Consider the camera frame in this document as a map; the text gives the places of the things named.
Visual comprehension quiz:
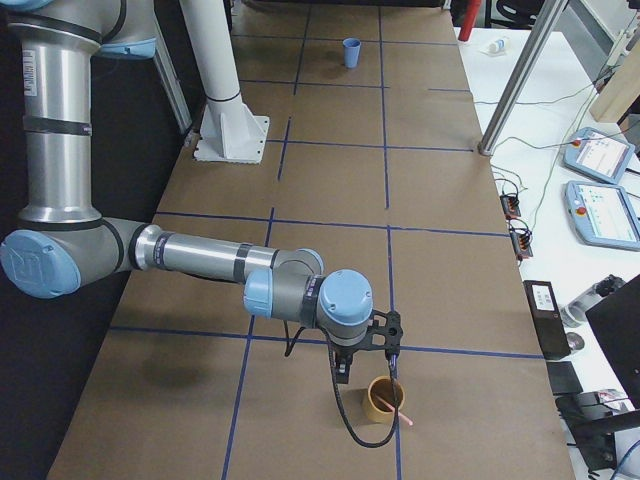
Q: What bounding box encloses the red cylinder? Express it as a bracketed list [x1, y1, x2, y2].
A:
[458, 0, 481, 42]

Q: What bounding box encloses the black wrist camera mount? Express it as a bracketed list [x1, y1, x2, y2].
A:
[356, 309, 403, 358]

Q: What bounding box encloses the aluminium frame post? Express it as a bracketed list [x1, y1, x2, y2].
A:
[478, 0, 567, 156]

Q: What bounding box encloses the blue ribbed cup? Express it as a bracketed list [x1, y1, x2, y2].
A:
[342, 37, 361, 69]

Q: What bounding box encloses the white plastic bottle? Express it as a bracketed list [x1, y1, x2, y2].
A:
[480, 36, 511, 57]

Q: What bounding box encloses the wooden board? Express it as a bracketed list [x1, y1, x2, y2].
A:
[590, 29, 639, 123]

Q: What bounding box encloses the black monitor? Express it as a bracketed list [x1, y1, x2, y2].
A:
[586, 282, 639, 408]

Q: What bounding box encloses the white camera pole with base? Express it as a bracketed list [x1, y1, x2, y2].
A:
[180, 0, 270, 164]

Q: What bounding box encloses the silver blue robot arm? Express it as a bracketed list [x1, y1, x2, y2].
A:
[1, 1, 374, 384]

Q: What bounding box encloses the orange connector block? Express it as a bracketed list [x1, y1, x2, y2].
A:
[509, 228, 533, 261]
[500, 193, 521, 220]

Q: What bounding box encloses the upper orange connector block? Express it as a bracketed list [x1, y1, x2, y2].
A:
[500, 193, 521, 220]

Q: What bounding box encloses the upper teach pendant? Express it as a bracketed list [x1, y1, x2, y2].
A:
[563, 127, 635, 185]

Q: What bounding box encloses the black braided cable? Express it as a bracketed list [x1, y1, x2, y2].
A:
[282, 319, 404, 448]

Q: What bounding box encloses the teach pendant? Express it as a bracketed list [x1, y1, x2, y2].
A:
[564, 181, 639, 252]
[563, 127, 635, 185]

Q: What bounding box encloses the lower teach pendant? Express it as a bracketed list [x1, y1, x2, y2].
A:
[564, 181, 639, 252]

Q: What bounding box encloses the black box with label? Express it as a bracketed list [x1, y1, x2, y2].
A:
[523, 280, 571, 360]

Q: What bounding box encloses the pink chopstick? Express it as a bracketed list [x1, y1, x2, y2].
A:
[372, 394, 414, 427]

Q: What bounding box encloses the tan brown cup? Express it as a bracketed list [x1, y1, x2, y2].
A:
[362, 376, 405, 425]

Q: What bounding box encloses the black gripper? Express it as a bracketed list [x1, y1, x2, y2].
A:
[333, 344, 355, 383]

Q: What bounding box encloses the lower orange connector block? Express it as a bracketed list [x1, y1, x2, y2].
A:
[509, 228, 533, 261]

